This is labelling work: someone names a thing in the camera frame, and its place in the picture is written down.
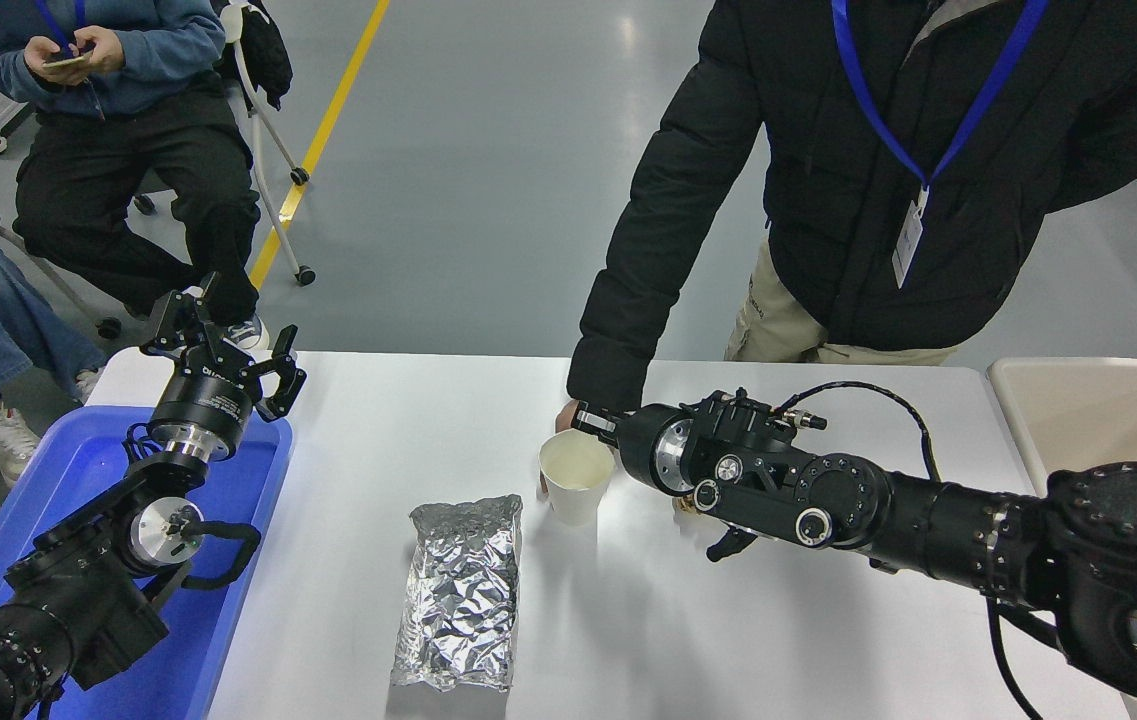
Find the seated person's right hand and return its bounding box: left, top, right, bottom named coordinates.
left=23, top=38, right=91, bottom=89

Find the standing person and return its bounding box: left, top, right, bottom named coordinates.
left=566, top=0, right=1137, bottom=413

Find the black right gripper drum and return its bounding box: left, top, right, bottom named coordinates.
left=615, top=404, right=675, bottom=494

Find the seated person's left hand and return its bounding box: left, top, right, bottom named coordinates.
left=78, top=25, right=130, bottom=74

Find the blue lanyard with badge card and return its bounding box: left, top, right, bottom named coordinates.
left=830, top=0, right=1051, bottom=291

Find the black jacket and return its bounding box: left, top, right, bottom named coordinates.
left=211, top=0, right=295, bottom=113

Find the thin blue lanyard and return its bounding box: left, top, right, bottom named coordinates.
left=34, top=0, right=89, bottom=51

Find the seated person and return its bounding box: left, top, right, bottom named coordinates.
left=0, top=0, right=274, bottom=353

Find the crinkled silver foil tray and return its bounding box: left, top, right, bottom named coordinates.
left=390, top=494, right=524, bottom=693

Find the white paper cup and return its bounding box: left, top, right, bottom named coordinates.
left=538, top=429, right=617, bottom=527

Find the blue plastic tray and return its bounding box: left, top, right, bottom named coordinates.
left=0, top=405, right=294, bottom=720

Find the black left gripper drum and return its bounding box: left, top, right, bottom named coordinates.
left=150, top=358, right=259, bottom=448

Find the large pale plastic bin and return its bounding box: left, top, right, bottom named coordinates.
left=986, top=357, right=1137, bottom=720

